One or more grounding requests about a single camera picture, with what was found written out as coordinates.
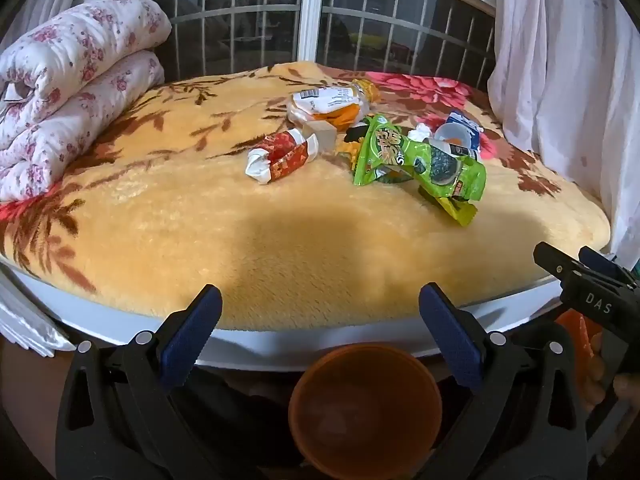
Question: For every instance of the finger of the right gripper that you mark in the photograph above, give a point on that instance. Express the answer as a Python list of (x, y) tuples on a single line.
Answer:
[(555, 262), (598, 263)]

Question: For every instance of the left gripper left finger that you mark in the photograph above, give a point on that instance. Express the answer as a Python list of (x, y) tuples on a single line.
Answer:
[(116, 419)]

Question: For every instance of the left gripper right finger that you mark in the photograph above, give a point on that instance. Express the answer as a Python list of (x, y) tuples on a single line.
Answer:
[(524, 420)]

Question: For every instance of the green seaweed snack wrapper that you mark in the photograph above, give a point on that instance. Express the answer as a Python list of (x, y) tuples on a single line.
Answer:
[(452, 175)]

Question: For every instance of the blue white milk carton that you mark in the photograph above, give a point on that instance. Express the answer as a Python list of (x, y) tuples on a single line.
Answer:
[(460, 130)]

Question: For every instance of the white tissue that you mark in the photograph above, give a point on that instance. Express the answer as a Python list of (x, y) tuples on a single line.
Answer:
[(420, 133)]

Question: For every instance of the green snack bag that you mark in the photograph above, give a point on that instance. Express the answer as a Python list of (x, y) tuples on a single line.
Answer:
[(373, 146)]

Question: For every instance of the orange white snack bag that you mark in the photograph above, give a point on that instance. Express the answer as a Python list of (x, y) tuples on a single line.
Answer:
[(340, 106)]

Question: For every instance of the red white wrapper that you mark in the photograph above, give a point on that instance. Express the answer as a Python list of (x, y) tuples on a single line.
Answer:
[(279, 154)]

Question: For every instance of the orange plastic trash bin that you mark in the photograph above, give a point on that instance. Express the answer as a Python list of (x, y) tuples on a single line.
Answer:
[(366, 411)]

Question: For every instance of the orange plastic bag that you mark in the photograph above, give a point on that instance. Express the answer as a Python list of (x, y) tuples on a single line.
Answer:
[(581, 331)]

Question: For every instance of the white sheer curtain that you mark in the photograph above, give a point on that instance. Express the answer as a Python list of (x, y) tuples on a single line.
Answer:
[(566, 86)]

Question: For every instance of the yellow floral fleece blanket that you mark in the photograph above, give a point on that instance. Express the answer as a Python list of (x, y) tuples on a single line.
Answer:
[(161, 206)]

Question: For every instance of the folded floral white quilt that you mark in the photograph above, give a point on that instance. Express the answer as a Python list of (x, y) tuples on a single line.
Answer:
[(65, 81)]

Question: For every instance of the white window frame with bars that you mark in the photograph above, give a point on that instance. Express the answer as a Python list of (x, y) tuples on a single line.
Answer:
[(445, 38)]

